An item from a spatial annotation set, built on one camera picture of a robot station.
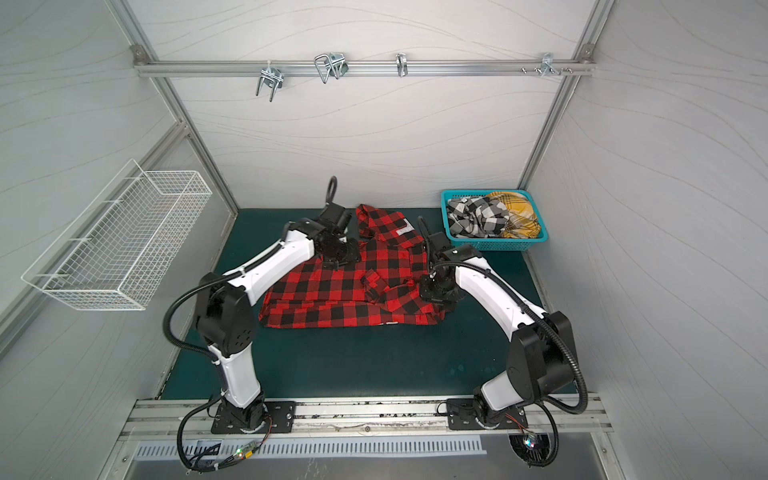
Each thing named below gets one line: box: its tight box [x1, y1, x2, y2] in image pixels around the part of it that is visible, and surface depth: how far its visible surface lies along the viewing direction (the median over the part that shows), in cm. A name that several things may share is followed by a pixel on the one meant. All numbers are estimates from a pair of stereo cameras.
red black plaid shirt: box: [259, 204, 447, 329], surface depth 96 cm
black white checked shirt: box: [447, 196, 510, 238], surface depth 107 cm
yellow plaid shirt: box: [486, 191, 541, 239], surface depth 106 cm
